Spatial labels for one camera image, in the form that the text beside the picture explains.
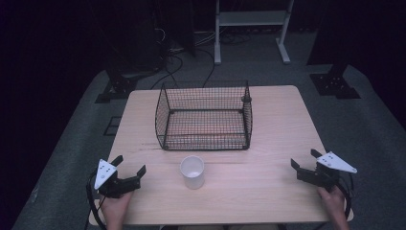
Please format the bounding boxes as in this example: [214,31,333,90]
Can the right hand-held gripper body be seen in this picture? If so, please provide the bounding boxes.
[296,150,358,194]

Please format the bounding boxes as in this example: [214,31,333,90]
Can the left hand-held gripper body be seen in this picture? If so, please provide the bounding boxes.
[93,158,142,199]

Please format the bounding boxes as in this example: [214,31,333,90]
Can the white cup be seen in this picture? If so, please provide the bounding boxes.
[179,154,206,191]

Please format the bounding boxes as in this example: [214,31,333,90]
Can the black wire mesh basket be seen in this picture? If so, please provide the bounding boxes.
[154,80,254,152]

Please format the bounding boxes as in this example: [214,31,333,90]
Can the person's left hand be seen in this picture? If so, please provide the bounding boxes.
[100,191,134,228]

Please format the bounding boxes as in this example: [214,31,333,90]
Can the person's right hand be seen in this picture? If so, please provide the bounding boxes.
[317,185,348,221]

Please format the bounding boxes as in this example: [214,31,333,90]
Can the black stand base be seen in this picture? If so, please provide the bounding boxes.
[94,61,139,104]
[309,62,362,101]

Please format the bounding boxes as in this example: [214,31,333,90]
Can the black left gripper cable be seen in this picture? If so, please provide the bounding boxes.
[84,172,108,230]

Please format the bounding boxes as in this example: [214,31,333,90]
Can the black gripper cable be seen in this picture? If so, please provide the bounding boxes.
[337,173,356,221]
[84,172,108,230]

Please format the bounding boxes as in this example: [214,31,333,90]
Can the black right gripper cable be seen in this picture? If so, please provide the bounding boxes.
[337,173,356,221]

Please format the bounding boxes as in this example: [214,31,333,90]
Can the black floor cables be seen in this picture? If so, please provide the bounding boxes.
[149,27,253,90]

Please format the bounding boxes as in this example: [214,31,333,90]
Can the white metal stand frame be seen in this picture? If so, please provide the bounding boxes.
[214,0,295,66]

